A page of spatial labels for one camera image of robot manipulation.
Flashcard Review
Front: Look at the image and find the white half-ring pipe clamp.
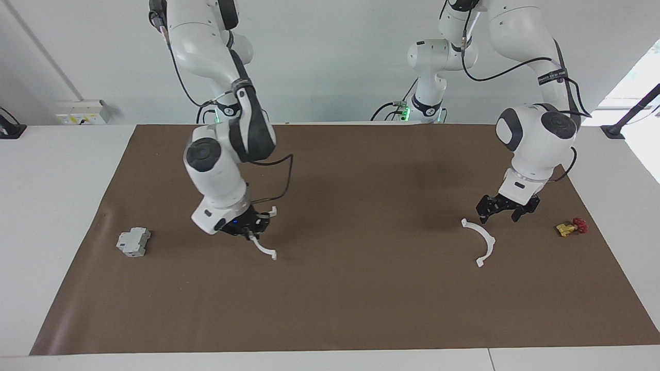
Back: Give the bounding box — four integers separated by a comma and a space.
250, 206, 278, 261
461, 218, 496, 267

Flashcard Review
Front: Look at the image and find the brown table mat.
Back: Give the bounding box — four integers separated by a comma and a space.
29, 123, 660, 356

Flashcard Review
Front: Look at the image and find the grey circuit breaker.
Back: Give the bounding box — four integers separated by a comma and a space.
116, 227, 152, 258

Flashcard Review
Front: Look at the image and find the black stand with pole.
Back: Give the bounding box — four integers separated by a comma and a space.
601, 82, 660, 141

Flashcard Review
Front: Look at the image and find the yellow valve with red handle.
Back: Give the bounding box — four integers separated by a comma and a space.
556, 217, 588, 238

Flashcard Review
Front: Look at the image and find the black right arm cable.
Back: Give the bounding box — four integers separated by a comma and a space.
242, 154, 294, 204

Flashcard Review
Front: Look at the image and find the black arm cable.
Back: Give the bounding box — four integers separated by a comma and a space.
461, 28, 578, 183
242, 154, 294, 204

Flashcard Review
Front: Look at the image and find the black right base cable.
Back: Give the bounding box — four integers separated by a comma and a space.
196, 100, 217, 124

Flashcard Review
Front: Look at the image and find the black base cable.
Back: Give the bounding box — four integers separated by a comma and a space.
196, 100, 217, 124
370, 77, 419, 122

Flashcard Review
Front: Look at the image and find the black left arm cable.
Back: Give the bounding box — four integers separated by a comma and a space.
461, 28, 578, 183

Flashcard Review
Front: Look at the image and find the black left base cable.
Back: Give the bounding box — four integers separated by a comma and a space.
370, 77, 419, 122

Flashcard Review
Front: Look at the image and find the white wall socket box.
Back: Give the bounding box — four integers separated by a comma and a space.
54, 99, 110, 125

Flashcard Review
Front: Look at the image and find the black clamp mount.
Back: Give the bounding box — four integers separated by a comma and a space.
0, 107, 27, 140

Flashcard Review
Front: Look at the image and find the grey wall conduit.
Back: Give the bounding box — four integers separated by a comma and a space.
5, 0, 84, 102

